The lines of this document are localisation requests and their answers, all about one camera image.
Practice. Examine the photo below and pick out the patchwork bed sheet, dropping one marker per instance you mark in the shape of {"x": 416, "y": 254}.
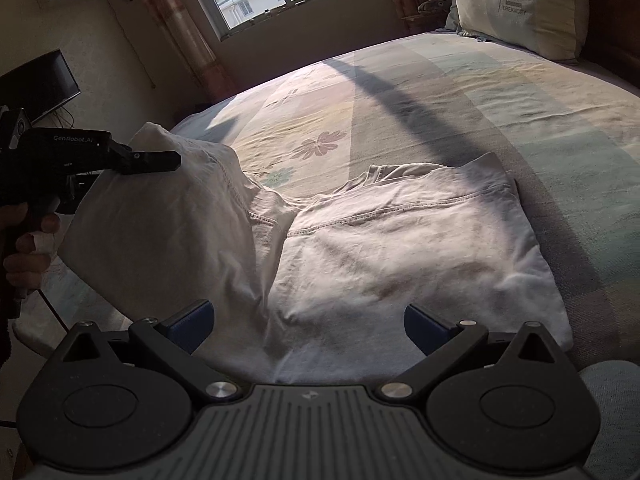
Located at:
{"x": 500, "y": 100}

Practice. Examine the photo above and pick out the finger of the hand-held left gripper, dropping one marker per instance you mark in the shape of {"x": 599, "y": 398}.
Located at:
{"x": 147, "y": 160}

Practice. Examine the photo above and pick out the beige printed pillow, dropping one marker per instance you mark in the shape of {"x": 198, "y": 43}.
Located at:
{"x": 520, "y": 5}

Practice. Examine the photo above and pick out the wooden bed headboard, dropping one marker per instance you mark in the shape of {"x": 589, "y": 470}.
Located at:
{"x": 615, "y": 20}

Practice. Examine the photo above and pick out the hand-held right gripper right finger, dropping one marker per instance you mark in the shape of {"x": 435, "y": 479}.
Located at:
{"x": 425, "y": 330}

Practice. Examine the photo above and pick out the black wall television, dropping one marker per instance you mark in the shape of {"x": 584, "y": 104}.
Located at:
{"x": 40, "y": 85}

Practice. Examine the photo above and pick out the grey cloth bundle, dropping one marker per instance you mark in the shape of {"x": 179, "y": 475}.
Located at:
{"x": 434, "y": 6}

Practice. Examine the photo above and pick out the wooden nightstand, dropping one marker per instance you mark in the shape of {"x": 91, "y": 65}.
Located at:
{"x": 422, "y": 22}

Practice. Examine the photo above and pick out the person's left hand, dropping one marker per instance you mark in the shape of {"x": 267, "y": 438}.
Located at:
{"x": 30, "y": 255}

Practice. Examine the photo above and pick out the white printed T-shirt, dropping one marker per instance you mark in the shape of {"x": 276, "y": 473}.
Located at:
{"x": 350, "y": 260}

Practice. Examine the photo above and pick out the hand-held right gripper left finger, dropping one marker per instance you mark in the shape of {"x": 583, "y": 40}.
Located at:
{"x": 192, "y": 325}

